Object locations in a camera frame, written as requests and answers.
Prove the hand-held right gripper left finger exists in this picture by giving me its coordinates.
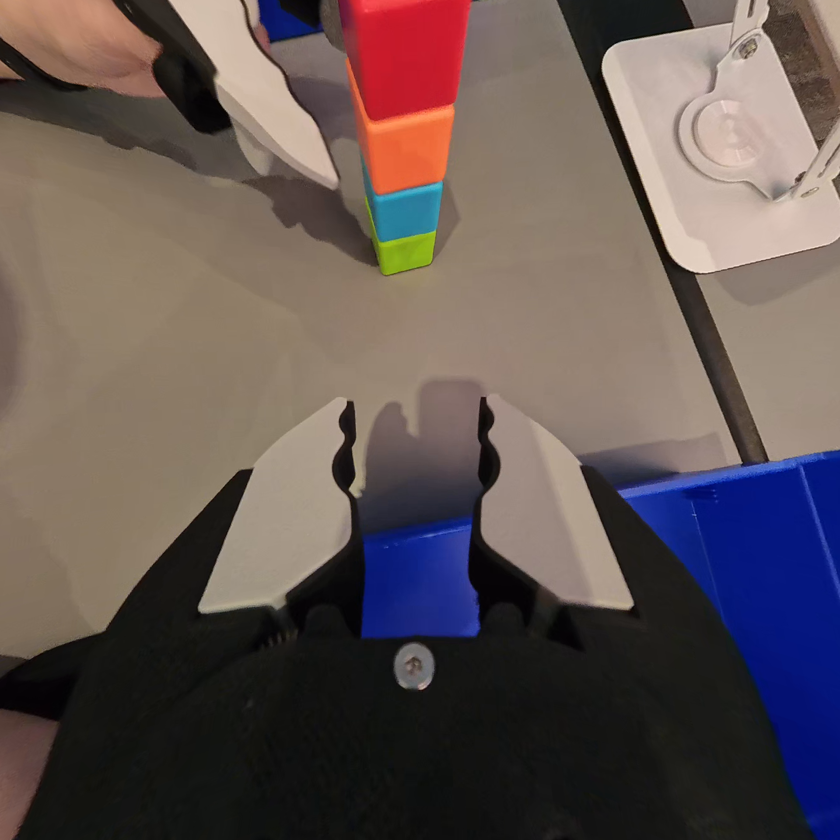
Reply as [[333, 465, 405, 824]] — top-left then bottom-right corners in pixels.
[[197, 398, 363, 636]]

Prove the green magnetic cube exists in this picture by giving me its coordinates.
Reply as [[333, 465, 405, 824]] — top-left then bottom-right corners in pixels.
[[367, 200, 438, 278]]

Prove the person's left hand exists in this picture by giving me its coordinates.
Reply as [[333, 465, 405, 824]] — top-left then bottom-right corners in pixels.
[[0, 0, 274, 99]]

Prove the blue plastic bin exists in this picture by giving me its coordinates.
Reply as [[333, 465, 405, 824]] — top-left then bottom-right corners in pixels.
[[256, 0, 345, 43], [357, 452, 840, 840]]

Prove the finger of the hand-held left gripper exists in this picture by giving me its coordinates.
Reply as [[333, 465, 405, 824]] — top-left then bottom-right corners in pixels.
[[168, 0, 342, 189]]

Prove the white sign stand base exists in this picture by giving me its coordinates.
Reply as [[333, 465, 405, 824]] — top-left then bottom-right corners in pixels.
[[602, 0, 840, 275]]

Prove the red magnetic cube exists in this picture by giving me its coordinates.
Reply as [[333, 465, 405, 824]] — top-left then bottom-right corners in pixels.
[[339, 0, 471, 122]]

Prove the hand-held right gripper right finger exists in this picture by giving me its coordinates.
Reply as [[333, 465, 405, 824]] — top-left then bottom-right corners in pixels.
[[470, 394, 640, 636]]

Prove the teal magnetic cube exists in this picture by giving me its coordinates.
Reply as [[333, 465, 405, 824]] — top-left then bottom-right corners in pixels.
[[360, 158, 445, 242]]

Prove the orange magnetic cube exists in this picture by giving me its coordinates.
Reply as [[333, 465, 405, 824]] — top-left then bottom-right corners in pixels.
[[348, 59, 456, 194]]

